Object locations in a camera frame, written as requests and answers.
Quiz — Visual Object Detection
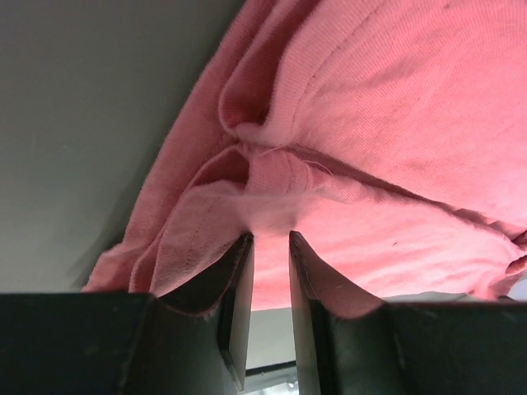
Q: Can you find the red t shirt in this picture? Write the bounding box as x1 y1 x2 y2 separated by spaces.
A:
85 1 526 310

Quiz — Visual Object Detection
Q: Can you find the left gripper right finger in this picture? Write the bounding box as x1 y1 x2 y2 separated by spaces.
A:
289 231 526 395

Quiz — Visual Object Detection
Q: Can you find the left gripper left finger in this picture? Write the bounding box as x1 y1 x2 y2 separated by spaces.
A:
1 234 254 394

